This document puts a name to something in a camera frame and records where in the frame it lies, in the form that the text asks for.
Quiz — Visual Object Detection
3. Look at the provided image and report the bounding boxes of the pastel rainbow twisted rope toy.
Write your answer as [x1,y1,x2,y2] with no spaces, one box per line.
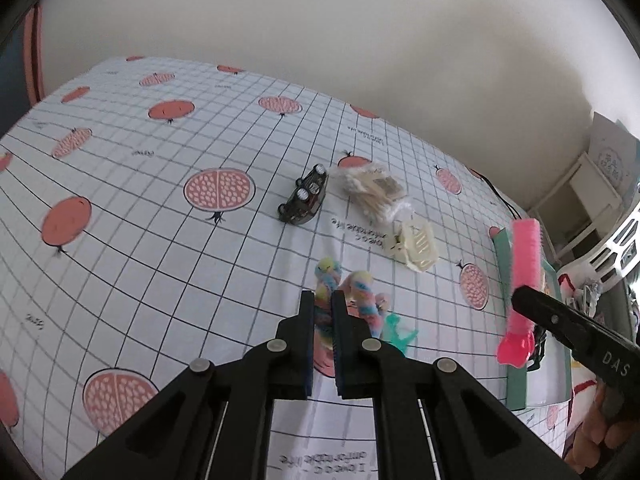
[314,257,388,349]

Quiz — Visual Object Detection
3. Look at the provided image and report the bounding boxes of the black toy car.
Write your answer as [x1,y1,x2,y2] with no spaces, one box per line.
[278,164,329,226]

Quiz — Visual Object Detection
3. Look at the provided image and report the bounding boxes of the person's right hand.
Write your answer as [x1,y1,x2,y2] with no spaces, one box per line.
[564,384,639,474]

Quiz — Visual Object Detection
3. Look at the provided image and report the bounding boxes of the green translucent stretchy figure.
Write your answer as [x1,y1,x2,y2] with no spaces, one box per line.
[382,313,419,356]

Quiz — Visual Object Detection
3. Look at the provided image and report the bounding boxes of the teal storage tray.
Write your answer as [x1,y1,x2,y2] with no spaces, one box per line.
[491,219,572,411]

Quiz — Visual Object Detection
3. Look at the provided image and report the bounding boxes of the white plastic basket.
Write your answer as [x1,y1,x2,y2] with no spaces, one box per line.
[558,197,639,300]

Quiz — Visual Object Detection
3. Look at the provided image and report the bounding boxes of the cream hair claw clip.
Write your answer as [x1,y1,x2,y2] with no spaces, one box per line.
[384,216,439,273]

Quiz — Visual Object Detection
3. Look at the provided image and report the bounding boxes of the cotton swabs plastic bag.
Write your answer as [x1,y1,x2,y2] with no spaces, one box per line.
[331,162,413,226]

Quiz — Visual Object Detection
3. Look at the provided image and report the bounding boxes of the pomegranate grid table cloth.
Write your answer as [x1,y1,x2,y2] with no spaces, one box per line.
[0,54,572,480]

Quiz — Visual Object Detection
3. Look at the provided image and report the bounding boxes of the black cable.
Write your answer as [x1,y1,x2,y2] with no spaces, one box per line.
[479,171,526,221]

